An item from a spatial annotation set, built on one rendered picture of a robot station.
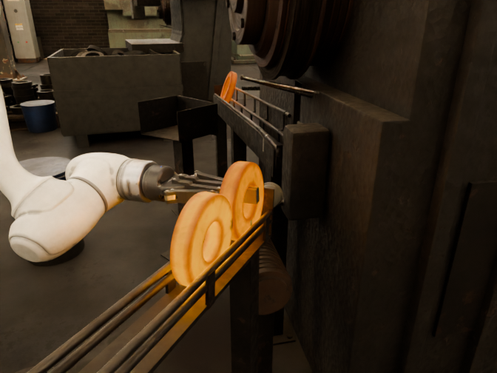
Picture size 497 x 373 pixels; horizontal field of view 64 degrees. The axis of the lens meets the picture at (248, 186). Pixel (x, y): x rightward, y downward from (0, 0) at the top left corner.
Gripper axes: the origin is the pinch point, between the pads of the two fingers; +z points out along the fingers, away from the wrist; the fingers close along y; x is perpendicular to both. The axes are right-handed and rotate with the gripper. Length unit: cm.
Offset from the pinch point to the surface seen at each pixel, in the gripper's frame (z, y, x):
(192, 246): 1.9, 21.6, 1.0
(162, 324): 2.8, 31.6, -4.5
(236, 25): -20, -45, 30
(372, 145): 22.1, -14.7, 7.0
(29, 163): -129, -54, -24
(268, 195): 2.8, -7.8, -3.2
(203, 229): 2.0, 18.4, 2.0
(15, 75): -607, -426, -36
